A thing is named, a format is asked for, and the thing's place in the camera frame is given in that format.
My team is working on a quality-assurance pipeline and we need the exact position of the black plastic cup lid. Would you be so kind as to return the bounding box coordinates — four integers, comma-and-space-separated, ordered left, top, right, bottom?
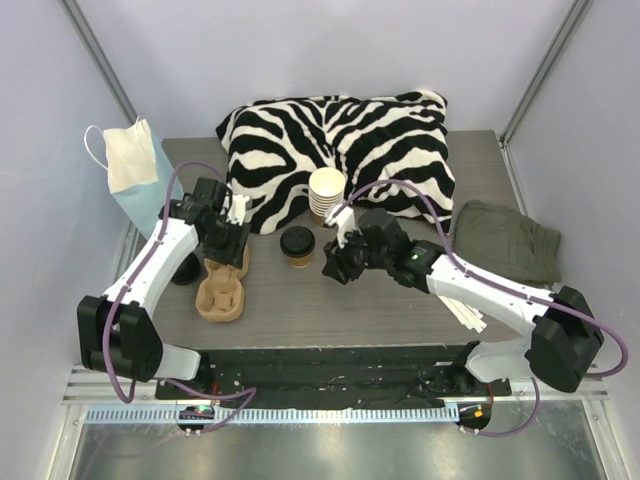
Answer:
279, 226, 315, 258

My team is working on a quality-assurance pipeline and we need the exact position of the light blue paper bag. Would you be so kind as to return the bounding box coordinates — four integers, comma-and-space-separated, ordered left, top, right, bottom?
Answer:
83, 117, 183, 239

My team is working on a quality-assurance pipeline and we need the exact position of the brown paper cup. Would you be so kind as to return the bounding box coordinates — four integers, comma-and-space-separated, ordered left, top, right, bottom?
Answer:
286, 253, 314, 268

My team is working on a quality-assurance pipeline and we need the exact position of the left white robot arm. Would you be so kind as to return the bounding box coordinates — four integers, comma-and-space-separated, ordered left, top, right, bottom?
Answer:
77, 177, 251, 399

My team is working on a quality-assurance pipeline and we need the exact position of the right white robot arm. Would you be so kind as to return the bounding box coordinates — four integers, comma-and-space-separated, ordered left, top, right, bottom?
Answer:
322, 207, 604, 395

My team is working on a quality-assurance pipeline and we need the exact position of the stack of black lids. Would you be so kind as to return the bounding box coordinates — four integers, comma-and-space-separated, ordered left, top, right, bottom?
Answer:
171, 253, 202, 286

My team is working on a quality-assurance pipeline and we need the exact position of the brown cardboard cup carrier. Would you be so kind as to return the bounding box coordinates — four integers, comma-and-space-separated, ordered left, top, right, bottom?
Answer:
195, 246, 250, 323

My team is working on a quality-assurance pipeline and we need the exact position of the stack of paper cups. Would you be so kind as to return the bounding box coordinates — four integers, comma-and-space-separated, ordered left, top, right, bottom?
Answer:
309, 167, 346, 226

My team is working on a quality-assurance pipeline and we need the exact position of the zebra print pillow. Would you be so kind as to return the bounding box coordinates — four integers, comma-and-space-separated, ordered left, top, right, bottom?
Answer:
216, 90, 456, 235

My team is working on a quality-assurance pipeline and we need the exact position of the bundle of white wrapped straws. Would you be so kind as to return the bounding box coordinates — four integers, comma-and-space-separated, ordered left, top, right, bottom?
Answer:
439, 296, 487, 333

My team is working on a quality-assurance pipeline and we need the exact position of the olive green cloth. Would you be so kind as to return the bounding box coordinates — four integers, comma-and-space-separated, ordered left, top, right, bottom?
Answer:
453, 200, 562, 288

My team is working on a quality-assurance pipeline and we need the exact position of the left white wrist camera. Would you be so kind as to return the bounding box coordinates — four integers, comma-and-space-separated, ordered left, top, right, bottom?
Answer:
222, 192, 251, 226

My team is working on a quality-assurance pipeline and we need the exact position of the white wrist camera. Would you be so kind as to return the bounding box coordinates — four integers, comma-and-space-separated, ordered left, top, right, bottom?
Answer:
323, 204, 357, 249
222, 192, 251, 226

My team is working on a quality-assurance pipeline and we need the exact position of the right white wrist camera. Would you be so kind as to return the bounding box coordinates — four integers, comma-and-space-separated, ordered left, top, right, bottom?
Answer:
323, 204, 357, 249

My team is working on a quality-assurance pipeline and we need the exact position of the white slotted cable duct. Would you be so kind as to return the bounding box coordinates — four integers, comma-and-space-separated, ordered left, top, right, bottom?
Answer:
84, 404, 459, 425

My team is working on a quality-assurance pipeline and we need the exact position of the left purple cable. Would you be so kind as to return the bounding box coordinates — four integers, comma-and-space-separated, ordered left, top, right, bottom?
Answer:
102, 161, 259, 459

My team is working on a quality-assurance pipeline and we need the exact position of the aluminium frame rail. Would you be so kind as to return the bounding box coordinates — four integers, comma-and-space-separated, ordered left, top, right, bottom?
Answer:
63, 361, 608, 404

